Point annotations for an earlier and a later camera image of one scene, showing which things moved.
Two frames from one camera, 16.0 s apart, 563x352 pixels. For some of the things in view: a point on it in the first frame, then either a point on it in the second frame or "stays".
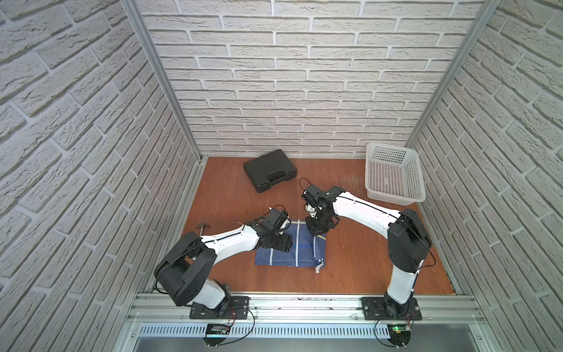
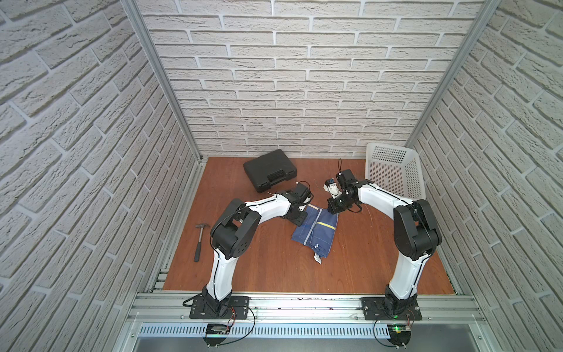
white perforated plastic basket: [394, 174] stays
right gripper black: [317, 231] → [333, 206]
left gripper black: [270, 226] → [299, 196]
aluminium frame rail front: [173, 309] stays
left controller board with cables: [216, 333] stays
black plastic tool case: [269, 169] stays
